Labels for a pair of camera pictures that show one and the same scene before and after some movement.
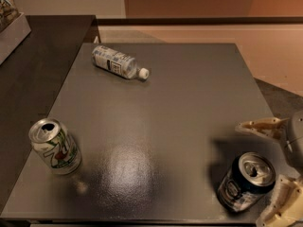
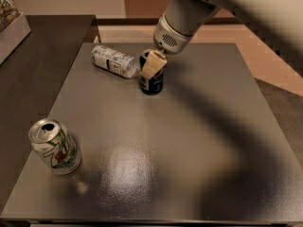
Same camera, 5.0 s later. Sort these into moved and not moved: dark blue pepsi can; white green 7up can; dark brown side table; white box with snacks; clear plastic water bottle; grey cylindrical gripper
Moved: grey cylindrical gripper; dark blue pepsi can
Not moved: white box with snacks; clear plastic water bottle; white green 7up can; dark brown side table
